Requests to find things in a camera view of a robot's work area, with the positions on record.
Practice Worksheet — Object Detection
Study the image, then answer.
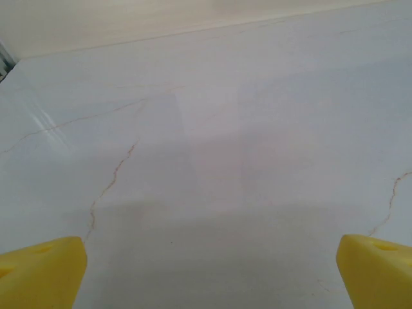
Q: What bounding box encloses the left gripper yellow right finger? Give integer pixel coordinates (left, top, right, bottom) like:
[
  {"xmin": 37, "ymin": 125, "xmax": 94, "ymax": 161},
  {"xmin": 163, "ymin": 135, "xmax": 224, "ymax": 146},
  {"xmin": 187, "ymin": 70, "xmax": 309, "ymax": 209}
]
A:
[{"xmin": 335, "ymin": 234, "xmax": 412, "ymax": 309}]

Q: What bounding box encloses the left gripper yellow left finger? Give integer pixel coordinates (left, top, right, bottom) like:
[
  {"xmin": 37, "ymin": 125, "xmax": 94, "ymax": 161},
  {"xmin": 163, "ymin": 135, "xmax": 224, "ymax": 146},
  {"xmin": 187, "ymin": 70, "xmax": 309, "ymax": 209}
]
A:
[{"xmin": 0, "ymin": 236, "xmax": 88, "ymax": 309}]

